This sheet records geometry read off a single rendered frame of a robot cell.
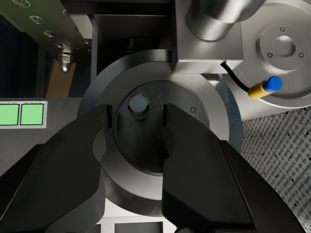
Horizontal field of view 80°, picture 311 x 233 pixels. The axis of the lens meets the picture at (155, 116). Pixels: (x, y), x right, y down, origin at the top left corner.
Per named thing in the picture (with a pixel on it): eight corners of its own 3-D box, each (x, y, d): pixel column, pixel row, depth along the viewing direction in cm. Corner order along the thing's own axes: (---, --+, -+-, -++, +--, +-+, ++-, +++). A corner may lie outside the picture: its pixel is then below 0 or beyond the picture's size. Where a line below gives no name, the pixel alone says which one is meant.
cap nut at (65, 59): (69, 53, 48) (69, 70, 48) (75, 59, 52) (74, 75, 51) (55, 53, 48) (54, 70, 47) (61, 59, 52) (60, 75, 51)
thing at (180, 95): (179, 195, 14) (94, 141, 14) (175, 189, 16) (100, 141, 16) (227, 111, 15) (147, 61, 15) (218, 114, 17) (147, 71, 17)
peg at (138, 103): (122, 100, 12) (141, 88, 12) (127, 108, 14) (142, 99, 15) (135, 119, 12) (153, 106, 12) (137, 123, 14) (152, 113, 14)
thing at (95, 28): (100, -88, 20) (96, 81, 17) (125, 37, 43) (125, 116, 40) (95, -88, 20) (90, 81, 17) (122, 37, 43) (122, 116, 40)
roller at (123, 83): (224, 60, 16) (236, 197, 15) (177, 110, 42) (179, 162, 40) (91, 61, 16) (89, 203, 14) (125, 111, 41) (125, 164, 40)
